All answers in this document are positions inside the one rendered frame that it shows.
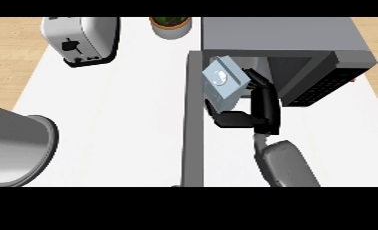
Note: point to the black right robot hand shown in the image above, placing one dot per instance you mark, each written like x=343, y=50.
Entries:
x=267, y=107

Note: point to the white potted plant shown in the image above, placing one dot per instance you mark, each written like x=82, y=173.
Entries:
x=171, y=26

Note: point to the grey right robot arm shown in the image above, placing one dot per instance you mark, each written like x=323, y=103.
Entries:
x=286, y=164

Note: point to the pale blue milk carton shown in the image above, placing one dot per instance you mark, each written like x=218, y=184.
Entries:
x=225, y=84

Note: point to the grey microwave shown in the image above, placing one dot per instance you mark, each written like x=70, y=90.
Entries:
x=296, y=57

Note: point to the grey microwave door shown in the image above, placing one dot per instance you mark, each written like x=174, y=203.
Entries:
x=194, y=117

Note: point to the silver toaster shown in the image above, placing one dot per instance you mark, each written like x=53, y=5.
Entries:
x=84, y=40

